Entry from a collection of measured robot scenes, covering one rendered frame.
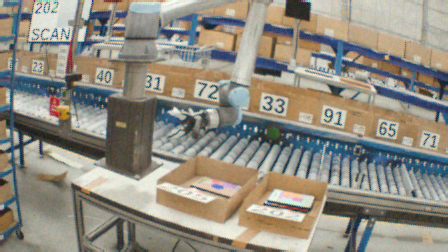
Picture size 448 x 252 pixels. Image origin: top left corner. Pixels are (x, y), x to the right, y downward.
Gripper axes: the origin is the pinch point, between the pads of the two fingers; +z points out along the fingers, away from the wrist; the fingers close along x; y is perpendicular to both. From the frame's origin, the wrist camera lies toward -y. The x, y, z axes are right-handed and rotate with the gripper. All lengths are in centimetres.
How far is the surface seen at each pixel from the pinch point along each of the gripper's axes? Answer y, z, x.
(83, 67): 117, 34, -23
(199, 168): -23.7, -8.1, -6.7
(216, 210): -64, 2, 9
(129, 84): -3.5, 20.4, 27.2
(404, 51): 264, -495, -92
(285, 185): -49, -37, -2
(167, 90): 69, -21, -24
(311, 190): -57, -46, 0
